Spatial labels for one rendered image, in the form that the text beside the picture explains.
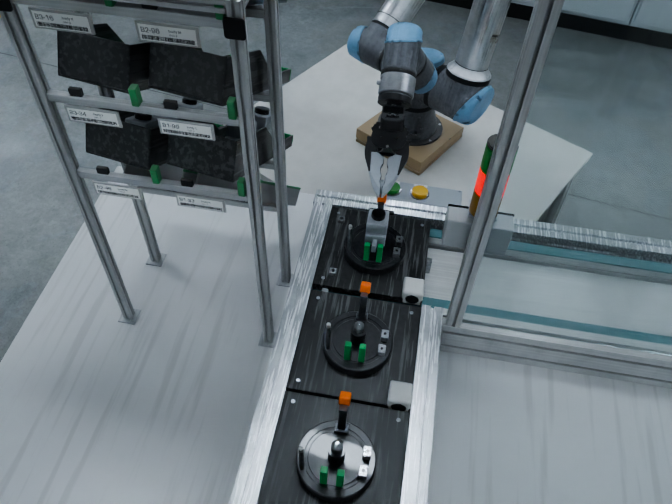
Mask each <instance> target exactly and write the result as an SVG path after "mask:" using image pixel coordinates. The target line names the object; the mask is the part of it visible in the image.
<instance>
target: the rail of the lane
mask: <svg viewBox="0 0 672 504"><path fill-rule="evenodd" d="M314 202H319V203H322V205H325V203H326V204H332V206H334V207H340V208H347V209H354V210H361V211H368V212H369V210H370V209H376V208H378V207H377V206H378V202H377V198H376V197H369V196H362V195H355V194H348V193H341V192H334V191H327V190H320V189H317V190H316V194H315V197H314V201H313V205H314ZM384 211H389V215H395V216H402V217H409V218H416V219H422V220H429V221H431V227H430V228H433V229H440V230H442V229H443V225H444V220H445V216H446V212H447V208H445V207H438V206H431V205H425V204H418V203H411V202H404V201H397V200H390V199H387V200H386V203H385V204H384Z"/></svg>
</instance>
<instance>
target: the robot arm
mask: <svg viewBox="0 0 672 504"><path fill-rule="evenodd" d="M424 1H425V0H386V1H385V2H384V4H383V5H382V7H381V8H380V10H379V11H378V13H377V14H376V16H375V17H374V19H373V20H372V22H371V23H370V25H369V27H367V26H362V25H361V26H357V27H356V29H354V30H353V31H352V32H351V34H350V36H349V38H348V42H347V50H348V53H349V55H351V56H352V57H354V58H355V59H357V60H358V61H360V62H361V63H362V64H366V65H368V66H370V67H372V68H374V69H376V70H378V71H380V72H381V75H380V79H381V80H377V82H376V84H377V85H379V90H378V94H379V95H378V101H377V103H378V104H379V105H381V106H383V107H382V113H381V120H380V121H381V122H376V124H374V126H373V127H371V129H372V131H373V132H372V134H371V136H367V143H366V146H365V160H366V163H367V167H368V171H369V175H370V179H371V183H372V187H373V189H374V191H375V193H376V195H377V196H378V197H381V198H383V197H384V196H385V195H386V194H387V193H388V192H389V191H390V190H391V188H392V186H393V185H394V183H395V182H396V180H397V178H398V176H399V174H400V172H401V171H402V169H403V168H404V166H405V165H406V163H407V161H408V157H409V145H410V141H419V140H424V139H427V138H429V137H431V136H432V135H433V134H434V133H435V131H436V126H437V120H436V113H435V110H436V111H438V112H440V113H441V114H443V115H445V116H447V117H449V118H451V119H453V121H457V122H459V123H461V124H463V125H470V124H472V123H474V122H476V121H477V120H478V119H479V118H480V117H481V116H482V115H483V113H484V112H485V111H486V110H487V108H488V107H489V105H490V103H491V101H492V99H493V97H494V88H492V86H489V82H490V80H491V73H490V71H489V69H488V67H489V64H490V61H491V58H492V55H493V53H494V50H495V47H496V44H497V41H498V38H499V35H500V32H501V29H502V27H503V24H504V21H505V18H506V15H507V12H508V9H509V6H510V3H511V1H512V0H474V1H473V4H472V7H471V10H470V13H469V17H468V20H467V23H466V26H465V30H464V33H463V36H462V39H461V43H460V46H459V49H458V52H457V56H456V59H455V60H453V61H451V62H449V63H448V65H445V64H444V62H445V59H444V55H443V53H441V52H440V51H438V50H436V49H432V48H421V44H422V42H423V40H422V34H423V32H422V29H421V28H420V27H419V26H418V25H416V24H413V23H410V22H411V21H412V19H413V18H414V16H415V15H416V13H417V12H418V10H419V9H420V7H421V6H422V4H423V3H424ZM406 140H410V141H406ZM384 156H391V157H389V158H388V160H387V168H388V172H387V173H386V175H385V182H384V184H383V186H382V190H381V184H380V180H381V172H380V171H381V168H382V166H383V163H384ZM380 194H381V196H380Z"/></svg>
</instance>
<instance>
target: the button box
mask: <svg viewBox="0 0 672 504"><path fill-rule="evenodd" d="M396 183H398V184H399V185H400V191H399V193H398V194H395V195H390V194H387V199H390V200H397V201H404V202H411V203H418V204H425V205H431V206H438V207H445V208H447V207H448V204H454V205H461V202H462V191H460V190H453V189H446V188H439V187H432V186H427V185H422V186H424V187H426V188H427V189H428V195H427V197H426V198H424V199H418V198H415V197H414V196H413V195H412V189H413V187H415V186H417V185H420V184H411V183H404V182H399V181H396Z"/></svg>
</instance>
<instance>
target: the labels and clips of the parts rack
mask: <svg viewBox="0 0 672 504"><path fill-rule="evenodd" d="M28 9H29V12H30V15H31V18H32V20H33V23H34V26H35V28H42V29H50V30H58V31H66V32H74V33H82V34H90V35H96V32H95V29H94V25H93V22H92V18H91V15H90V14H86V13H78V12H69V11H61V10H53V9H45V8H37V7H28ZM0 11H6V12H12V11H13V7H12V5H11V2H10V0H0ZM226 16H227V14H219V13H215V17H216V19H217V20H222V22H223V30H224V36H225V38H227V39H233V40H241V41H245V40H246V26H245V20H244V19H239V18H231V17H226ZM134 22H135V26H136V31H137V35H138V39H139V41H146V42H154V43H162V44H170V45H178V46H186V47H194V48H201V40H200V33H199V28H198V27H192V26H184V25H176V24H168V23H160V22H151V21H143V20H134ZM68 91H69V94H70V96H76V97H83V95H84V93H83V90H82V88H80V87H73V86H69V88H68ZM128 92H129V96H130V100H131V104H132V106H134V107H139V106H140V105H141V103H142V102H143V100H142V96H141V92H140V88H139V85H138V84H133V83H132V84H131V85H130V86H129V88H128ZM163 104H164V108H165V109H173V110H177V109H178V103H177V100H170V99H164V101H163ZM64 107H65V110H66V113H67V115H68V118H69V121H76V122H83V123H90V124H97V125H105V126H112V127H119V128H123V125H122V122H121V118H120V115H119V112H117V111H110V110H103V109H95V108H88V107H81V106H73V105H66V104H64ZM227 111H228V118H229V119H230V120H236V119H237V116H238V111H237V102H236V97H232V96H230V97H229V98H228V100H227ZM157 120H158V124H159V128H160V132H161V133H162V134H169V135H177V136H184V137H191V138H198V139H205V140H213V141H215V140H216V138H215V132H214V125H213V124H205V123H198V122H191V121H183V120H176V119H169V118H161V117H157ZM96 170H97V173H98V174H105V175H108V174H109V173H110V171H109V168H108V167H106V166H99V165H97V167H96ZM149 171H150V174H151V178H152V182H153V184H160V181H161V180H162V176H161V172H160V168H159V165H154V164H153V165H152V166H151V168H150V170H149ZM180 181H181V185H182V186H187V187H193V185H194V183H193V179H189V178H181V180H180ZM92 183H93V186H94V189H95V191H96V193H97V194H104V195H111V196H118V197H124V198H131V199H138V200H144V197H143V194H142V192H143V193H150V194H157V195H163V196H170V197H176V200H177V205H178V206H184V207H191V208H198V209H204V210H211V211H218V212H224V213H226V212H227V210H226V205H231V206H238V207H244V208H248V202H245V201H238V200H231V199H224V198H218V197H211V196H204V195H197V194H191V193H184V192H177V191H170V190H163V189H157V188H150V187H143V186H138V187H135V186H128V185H121V184H115V183H108V182H101V181H94V180H92ZM237 188H238V195H239V196H241V197H245V195H246V193H247V190H246V181H245V178H244V177H239V179H238V181H237ZM262 205H263V210H265V211H271V212H277V206H276V204H273V203H272V204H266V203H262Z"/></svg>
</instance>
